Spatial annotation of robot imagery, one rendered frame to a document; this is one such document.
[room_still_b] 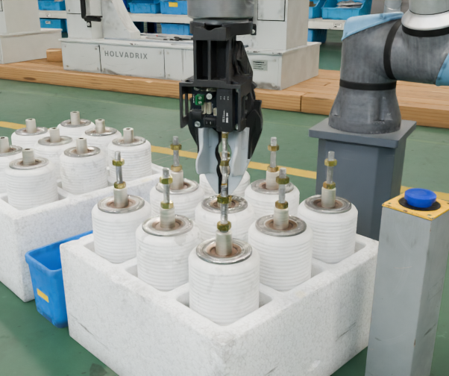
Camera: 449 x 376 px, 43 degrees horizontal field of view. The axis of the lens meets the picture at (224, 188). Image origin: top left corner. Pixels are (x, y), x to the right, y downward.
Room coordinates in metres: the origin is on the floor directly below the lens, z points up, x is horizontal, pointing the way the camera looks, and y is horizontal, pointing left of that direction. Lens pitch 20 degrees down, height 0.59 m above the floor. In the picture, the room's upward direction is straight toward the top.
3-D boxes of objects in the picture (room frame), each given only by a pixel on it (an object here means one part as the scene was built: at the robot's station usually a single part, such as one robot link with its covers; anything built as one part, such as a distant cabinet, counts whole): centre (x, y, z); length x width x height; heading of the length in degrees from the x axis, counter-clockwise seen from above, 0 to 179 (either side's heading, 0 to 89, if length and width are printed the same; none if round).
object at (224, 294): (0.68, 0.00, 0.16); 0.10 x 0.10 x 0.18
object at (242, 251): (0.68, 0.00, 0.25); 0.08 x 0.08 x 0.01
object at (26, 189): (1.06, 0.39, 0.16); 0.10 x 0.10 x 0.18
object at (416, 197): (0.69, -0.26, 0.32); 0.04 x 0.04 x 0.02
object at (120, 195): (0.84, 0.17, 0.26); 0.02 x 0.02 x 0.03
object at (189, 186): (0.93, 0.08, 0.25); 0.08 x 0.08 x 0.01
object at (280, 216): (0.76, -0.08, 0.26); 0.02 x 0.02 x 0.03
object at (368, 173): (1.18, -0.30, 0.15); 0.19 x 0.19 x 0.30; 61
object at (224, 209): (0.68, 0.00, 0.31); 0.01 x 0.01 x 0.08
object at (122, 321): (0.84, 0.00, 0.09); 0.39 x 0.39 x 0.18; 45
